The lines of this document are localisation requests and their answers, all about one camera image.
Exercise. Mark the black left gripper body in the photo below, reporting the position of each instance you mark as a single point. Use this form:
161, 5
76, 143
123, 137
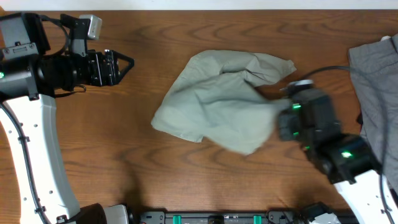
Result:
94, 78

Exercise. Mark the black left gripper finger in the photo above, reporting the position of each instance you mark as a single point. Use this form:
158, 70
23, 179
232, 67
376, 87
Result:
121, 57
123, 72

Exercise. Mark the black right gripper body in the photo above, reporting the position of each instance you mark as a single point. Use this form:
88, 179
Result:
288, 127

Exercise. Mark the khaki green shorts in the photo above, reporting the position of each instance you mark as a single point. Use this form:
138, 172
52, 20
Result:
215, 97

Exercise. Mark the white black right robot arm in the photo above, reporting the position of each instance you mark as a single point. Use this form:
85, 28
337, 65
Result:
345, 159

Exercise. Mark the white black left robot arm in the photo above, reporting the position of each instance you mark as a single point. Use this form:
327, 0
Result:
32, 78

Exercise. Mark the grey shorts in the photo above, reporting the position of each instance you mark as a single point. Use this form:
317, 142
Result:
378, 61

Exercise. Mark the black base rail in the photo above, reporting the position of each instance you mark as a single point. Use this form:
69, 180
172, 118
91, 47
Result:
314, 213

